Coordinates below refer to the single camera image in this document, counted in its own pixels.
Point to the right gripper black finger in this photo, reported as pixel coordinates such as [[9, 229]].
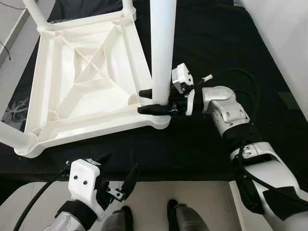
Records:
[[145, 93], [153, 109]]

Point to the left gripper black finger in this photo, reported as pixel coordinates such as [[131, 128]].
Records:
[[131, 179], [103, 159]]

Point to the cream plastic table top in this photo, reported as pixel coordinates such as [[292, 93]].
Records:
[[91, 72]]

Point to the black tablecloth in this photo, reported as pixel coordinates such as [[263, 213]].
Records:
[[216, 154]]

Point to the robot right leg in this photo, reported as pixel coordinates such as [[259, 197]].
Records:
[[187, 219]]

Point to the grey tape piece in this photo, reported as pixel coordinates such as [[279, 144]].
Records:
[[288, 100]]

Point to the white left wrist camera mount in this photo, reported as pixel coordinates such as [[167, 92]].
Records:
[[85, 183]]

